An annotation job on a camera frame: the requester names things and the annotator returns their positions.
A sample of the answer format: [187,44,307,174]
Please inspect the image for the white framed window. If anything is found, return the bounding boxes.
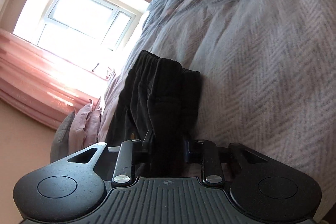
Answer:
[13,0,149,79]

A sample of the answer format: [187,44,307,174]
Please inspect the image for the black pants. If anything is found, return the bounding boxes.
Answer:
[105,51,202,177]

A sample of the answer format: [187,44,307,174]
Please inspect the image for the grey pink herringbone bedspread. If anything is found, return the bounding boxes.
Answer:
[98,0,335,221]

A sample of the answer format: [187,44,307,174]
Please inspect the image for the pink curtain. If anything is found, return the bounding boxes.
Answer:
[1,0,150,128]

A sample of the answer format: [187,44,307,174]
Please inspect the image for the grey cushion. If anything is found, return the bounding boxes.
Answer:
[50,111,75,163]

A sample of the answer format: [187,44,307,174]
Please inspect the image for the pink pillow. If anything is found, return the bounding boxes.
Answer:
[68,100,101,154]

